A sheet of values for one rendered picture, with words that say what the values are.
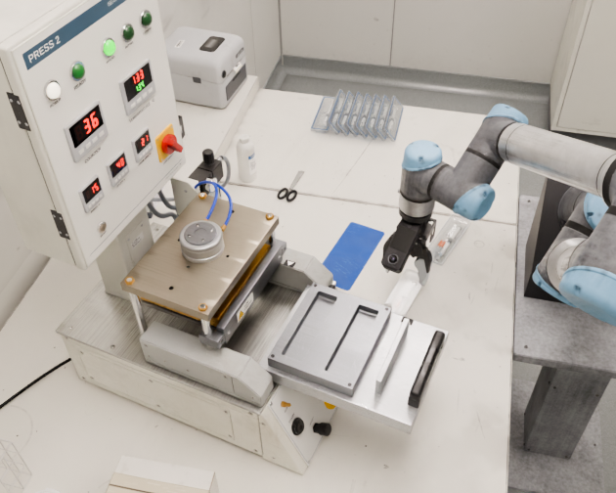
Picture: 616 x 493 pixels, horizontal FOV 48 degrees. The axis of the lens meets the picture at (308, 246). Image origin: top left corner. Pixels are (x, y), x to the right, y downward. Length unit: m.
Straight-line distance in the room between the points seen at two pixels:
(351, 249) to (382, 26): 2.10
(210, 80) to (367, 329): 1.10
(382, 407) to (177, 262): 0.45
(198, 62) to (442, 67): 1.89
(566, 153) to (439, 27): 2.53
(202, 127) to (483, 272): 0.94
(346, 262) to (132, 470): 0.74
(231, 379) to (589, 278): 0.61
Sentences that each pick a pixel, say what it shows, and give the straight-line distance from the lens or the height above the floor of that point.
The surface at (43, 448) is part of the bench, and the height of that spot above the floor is 0.75.
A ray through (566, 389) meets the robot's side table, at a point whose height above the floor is 0.37.
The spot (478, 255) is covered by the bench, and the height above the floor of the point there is 0.75.
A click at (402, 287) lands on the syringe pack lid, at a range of 1.67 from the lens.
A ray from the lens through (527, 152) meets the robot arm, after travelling 1.26.
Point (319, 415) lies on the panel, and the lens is 1.42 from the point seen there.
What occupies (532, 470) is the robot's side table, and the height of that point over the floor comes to 0.01.
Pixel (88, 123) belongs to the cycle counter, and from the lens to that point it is 1.13.
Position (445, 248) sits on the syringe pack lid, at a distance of 1.77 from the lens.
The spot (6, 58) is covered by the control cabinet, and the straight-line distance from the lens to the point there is 1.01.
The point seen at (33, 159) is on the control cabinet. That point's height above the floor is 1.38.
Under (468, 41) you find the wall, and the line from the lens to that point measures 3.70.
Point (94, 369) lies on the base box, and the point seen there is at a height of 0.83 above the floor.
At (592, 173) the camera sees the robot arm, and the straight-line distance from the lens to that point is 1.16.
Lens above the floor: 2.01
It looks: 45 degrees down
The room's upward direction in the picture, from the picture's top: 1 degrees counter-clockwise
